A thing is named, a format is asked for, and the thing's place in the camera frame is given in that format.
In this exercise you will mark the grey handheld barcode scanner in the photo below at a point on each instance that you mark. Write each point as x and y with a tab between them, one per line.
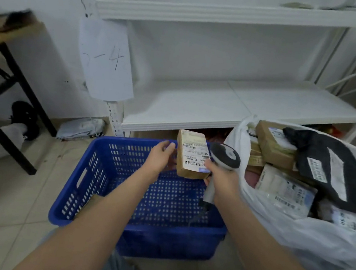
227	156

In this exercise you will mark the white plastic mailer blue tag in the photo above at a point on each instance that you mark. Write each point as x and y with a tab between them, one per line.
282	191

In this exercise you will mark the white woven sack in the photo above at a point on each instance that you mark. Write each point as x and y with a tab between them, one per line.
283	230

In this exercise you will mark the grey plastic mailer bag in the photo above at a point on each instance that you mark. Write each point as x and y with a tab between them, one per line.
80	127

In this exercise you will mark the black plastic mailer bag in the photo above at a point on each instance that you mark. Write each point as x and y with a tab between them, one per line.
311	148

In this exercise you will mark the person's right hand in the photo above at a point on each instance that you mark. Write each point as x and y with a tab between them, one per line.
228	186

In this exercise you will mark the small tan box wide label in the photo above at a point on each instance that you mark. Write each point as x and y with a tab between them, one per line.
191	155

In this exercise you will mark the white paper sign sheet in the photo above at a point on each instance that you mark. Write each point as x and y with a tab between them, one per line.
107	77

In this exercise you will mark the person's left hand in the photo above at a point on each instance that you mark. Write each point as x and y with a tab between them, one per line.
159	160

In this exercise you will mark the stack of flattened cardboard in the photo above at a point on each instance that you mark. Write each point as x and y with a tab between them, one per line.
9	22

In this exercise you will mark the wooden folding table black legs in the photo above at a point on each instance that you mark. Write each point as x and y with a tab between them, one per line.
5	143

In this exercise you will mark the pink mailer bag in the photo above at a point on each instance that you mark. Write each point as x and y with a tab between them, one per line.
251	178

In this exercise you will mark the person's left forearm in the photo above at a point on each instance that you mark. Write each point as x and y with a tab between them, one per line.
84	235

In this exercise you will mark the blue plastic crate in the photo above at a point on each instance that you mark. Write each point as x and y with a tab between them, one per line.
166	244

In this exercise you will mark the person's right forearm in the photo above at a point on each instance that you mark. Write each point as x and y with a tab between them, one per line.
279	263

